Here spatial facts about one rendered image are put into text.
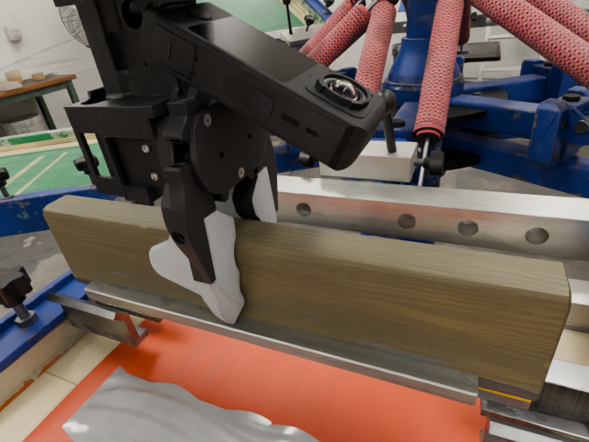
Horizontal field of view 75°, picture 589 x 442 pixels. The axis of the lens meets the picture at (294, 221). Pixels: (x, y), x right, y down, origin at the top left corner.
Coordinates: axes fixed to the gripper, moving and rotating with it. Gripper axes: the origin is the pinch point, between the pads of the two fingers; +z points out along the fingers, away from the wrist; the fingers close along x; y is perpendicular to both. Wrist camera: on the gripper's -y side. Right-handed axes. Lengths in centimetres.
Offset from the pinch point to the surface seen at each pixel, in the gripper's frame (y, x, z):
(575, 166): -32, -66, 16
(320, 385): -2.8, -3.2, 13.6
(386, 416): -9.2, -2.3, 13.6
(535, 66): -26, -104, 5
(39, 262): 226, -91, 110
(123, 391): 14.4, 4.0, 12.9
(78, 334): 25.2, 0.2, 12.9
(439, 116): -7.7, -48.3, 1.8
